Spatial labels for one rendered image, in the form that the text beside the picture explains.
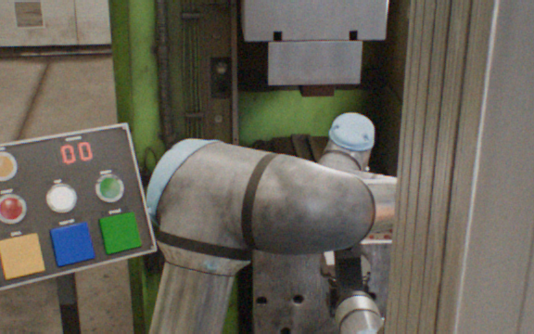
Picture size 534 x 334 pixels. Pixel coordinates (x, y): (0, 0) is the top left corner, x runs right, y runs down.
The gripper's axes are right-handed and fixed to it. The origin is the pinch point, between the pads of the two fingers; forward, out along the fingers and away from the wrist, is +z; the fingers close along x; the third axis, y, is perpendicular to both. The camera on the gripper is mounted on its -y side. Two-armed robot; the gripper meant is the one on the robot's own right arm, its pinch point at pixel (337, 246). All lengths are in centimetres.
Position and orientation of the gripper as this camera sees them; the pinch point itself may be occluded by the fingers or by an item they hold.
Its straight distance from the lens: 150.0
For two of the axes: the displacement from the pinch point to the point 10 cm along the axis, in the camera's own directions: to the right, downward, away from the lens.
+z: -0.8, -3.9, 9.2
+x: 10.0, -0.3, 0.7
